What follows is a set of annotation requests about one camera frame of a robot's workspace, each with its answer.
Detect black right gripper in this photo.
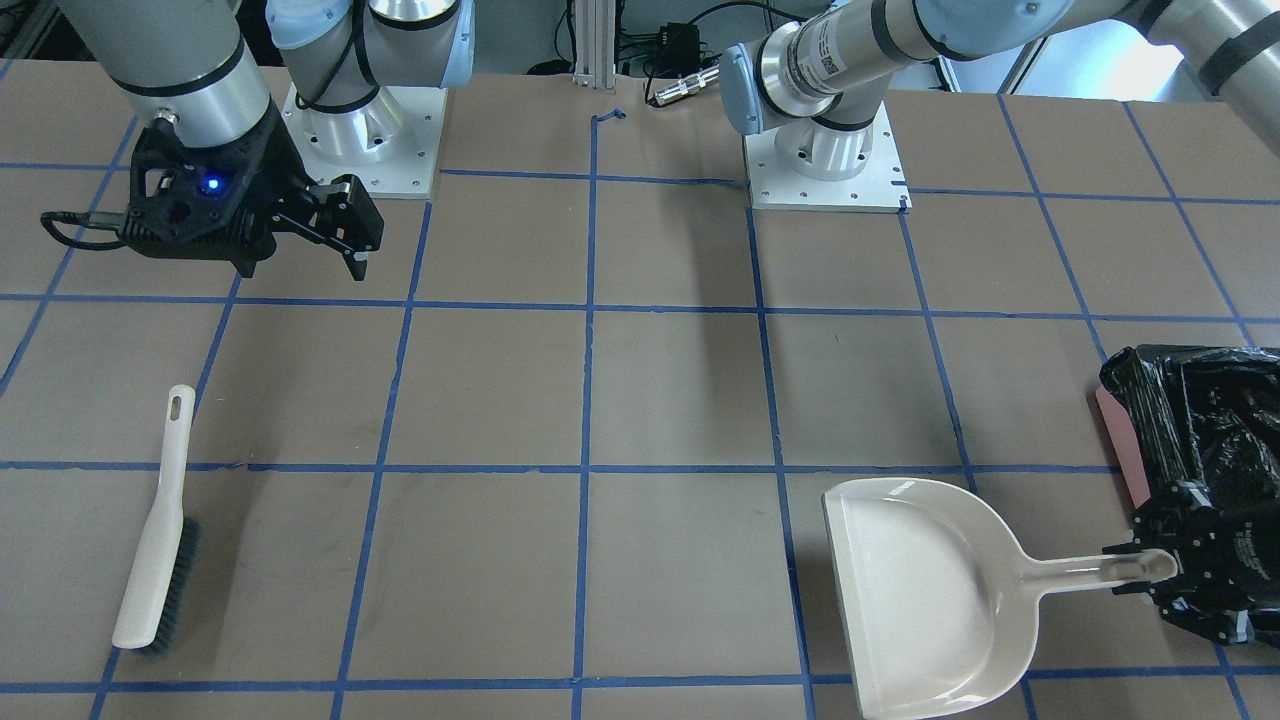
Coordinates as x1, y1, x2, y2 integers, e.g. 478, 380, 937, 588
120, 101, 385, 281

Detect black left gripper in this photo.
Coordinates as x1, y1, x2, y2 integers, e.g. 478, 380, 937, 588
1102, 484, 1279, 646

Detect beige plastic dustpan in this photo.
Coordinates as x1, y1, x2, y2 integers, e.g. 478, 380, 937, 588
820, 477, 1179, 719

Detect beige hand brush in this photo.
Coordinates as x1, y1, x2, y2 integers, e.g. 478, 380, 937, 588
111, 384, 201, 655

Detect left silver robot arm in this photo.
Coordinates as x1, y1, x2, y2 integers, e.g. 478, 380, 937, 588
718, 1, 1277, 644

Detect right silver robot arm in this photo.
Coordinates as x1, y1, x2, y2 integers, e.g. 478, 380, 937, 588
40, 1, 475, 281

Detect bin with black bag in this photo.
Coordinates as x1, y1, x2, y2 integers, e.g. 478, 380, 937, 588
1100, 345, 1279, 510

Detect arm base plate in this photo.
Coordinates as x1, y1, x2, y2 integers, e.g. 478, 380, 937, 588
742, 102, 913, 214
282, 85, 449, 200

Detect aluminium frame post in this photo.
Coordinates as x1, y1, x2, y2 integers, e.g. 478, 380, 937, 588
571, 0, 618, 94

